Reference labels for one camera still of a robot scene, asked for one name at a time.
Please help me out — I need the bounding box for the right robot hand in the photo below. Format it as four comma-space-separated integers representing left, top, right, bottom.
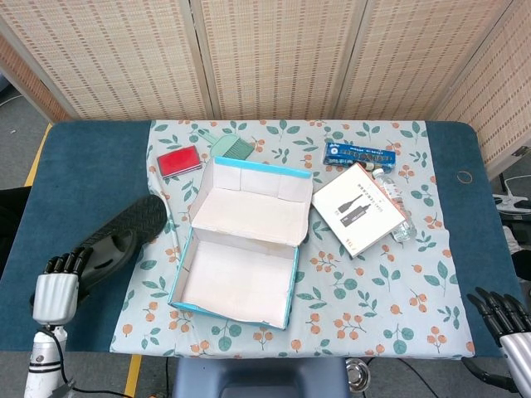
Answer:
462, 287, 531, 393

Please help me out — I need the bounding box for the green brush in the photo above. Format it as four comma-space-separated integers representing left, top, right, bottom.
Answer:
195, 128, 254, 162

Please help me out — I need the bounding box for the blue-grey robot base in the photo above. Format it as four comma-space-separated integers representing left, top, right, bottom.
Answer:
172, 357, 348, 398

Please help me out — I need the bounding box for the bamboo folding screen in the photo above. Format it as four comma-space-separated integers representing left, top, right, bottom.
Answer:
0, 0, 531, 179

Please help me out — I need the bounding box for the blue cardboard shoe box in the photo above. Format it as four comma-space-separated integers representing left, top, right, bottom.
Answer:
167, 156, 314, 331

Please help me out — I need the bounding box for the red flat case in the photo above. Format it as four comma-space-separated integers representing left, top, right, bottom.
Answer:
156, 144, 203, 180

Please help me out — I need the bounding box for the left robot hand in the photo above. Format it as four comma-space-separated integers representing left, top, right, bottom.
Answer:
29, 245, 91, 325

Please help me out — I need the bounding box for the long blue printed box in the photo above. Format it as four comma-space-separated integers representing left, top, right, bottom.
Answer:
323, 141, 397, 169

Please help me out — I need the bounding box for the white Z-TEK product box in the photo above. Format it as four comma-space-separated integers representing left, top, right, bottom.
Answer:
310, 162, 407, 259

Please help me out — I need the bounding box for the floral print tablecloth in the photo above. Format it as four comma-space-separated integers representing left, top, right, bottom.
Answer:
110, 119, 476, 360

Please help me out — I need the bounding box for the white office chair base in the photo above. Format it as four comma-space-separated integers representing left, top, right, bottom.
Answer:
493, 172, 531, 213

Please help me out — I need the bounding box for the clear plastic water bottle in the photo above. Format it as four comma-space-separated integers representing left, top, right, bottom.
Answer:
372, 167, 417, 244

